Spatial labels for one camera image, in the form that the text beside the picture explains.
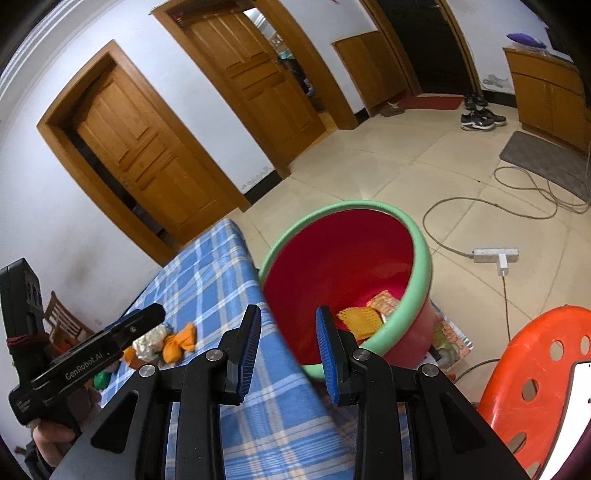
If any grey floor cable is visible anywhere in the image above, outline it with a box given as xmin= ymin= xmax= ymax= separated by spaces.
xmin=422 ymin=166 xmax=591 ymax=259

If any blue plaid tablecloth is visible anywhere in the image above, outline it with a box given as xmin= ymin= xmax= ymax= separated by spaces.
xmin=99 ymin=218 xmax=419 ymax=480

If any wooden chair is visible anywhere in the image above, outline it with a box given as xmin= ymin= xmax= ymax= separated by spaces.
xmin=44 ymin=291 xmax=95 ymax=352

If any red doormat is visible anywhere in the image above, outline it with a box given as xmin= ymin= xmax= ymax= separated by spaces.
xmin=396 ymin=95 xmax=464 ymax=110

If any grey floor mat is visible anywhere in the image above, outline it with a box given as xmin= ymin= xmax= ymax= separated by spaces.
xmin=500 ymin=130 xmax=591 ymax=204

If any red basin with green rim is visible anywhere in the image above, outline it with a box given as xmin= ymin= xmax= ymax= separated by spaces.
xmin=257 ymin=199 xmax=437 ymax=381

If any wooden wall cupboard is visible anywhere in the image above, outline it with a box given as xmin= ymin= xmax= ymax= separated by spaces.
xmin=331 ymin=30 xmax=421 ymax=121

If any smartphone with lit screen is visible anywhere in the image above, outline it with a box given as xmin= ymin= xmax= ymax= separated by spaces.
xmin=545 ymin=357 xmax=591 ymax=480

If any white power strip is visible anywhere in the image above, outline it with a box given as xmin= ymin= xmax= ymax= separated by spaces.
xmin=472 ymin=247 xmax=519 ymax=264

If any wooden door frame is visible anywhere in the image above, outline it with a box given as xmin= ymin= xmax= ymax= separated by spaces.
xmin=362 ymin=0 xmax=483 ymax=95
xmin=37 ymin=39 xmax=252 ymax=268
xmin=152 ymin=0 xmax=360 ymax=178

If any purple bag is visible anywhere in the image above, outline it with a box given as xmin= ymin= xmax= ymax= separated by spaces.
xmin=506 ymin=32 xmax=546 ymax=48

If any colourful printed magazine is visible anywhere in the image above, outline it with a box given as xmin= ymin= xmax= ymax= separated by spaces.
xmin=427 ymin=307 xmax=475 ymax=370

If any black door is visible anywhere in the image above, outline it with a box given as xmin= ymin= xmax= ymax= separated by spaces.
xmin=379 ymin=0 xmax=467 ymax=95

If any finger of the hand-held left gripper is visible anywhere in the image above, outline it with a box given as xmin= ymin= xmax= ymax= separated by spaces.
xmin=108 ymin=304 xmax=166 ymax=352

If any person's left hand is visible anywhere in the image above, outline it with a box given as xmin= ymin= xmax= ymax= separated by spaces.
xmin=31 ymin=416 xmax=77 ymax=472

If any yellow foam fruit net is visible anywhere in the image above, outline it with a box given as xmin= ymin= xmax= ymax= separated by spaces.
xmin=336 ymin=305 xmax=384 ymax=342

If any white paper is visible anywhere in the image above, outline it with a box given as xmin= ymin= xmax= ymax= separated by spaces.
xmin=131 ymin=323 xmax=168 ymax=361

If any wooden panel door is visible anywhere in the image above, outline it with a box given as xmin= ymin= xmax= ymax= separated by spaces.
xmin=185 ymin=7 xmax=326 ymax=162
xmin=74 ymin=65 xmax=232 ymax=234

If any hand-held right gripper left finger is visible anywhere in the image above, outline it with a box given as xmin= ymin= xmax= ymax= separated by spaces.
xmin=48 ymin=305 xmax=262 ymax=480

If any white charger cable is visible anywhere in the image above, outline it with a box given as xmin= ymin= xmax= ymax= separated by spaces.
xmin=455 ymin=274 xmax=513 ymax=381

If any orange plastic stool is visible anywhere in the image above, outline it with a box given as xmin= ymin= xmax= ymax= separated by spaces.
xmin=475 ymin=305 xmax=591 ymax=480

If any wooden cabinet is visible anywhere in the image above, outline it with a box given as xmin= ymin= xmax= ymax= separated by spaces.
xmin=503 ymin=46 xmax=591 ymax=155

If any orange snack packet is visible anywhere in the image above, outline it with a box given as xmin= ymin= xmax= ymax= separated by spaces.
xmin=366 ymin=290 xmax=402 ymax=324

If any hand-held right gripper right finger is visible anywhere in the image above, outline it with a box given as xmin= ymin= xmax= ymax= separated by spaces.
xmin=315 ymin=305 xmax=532 ymax=480

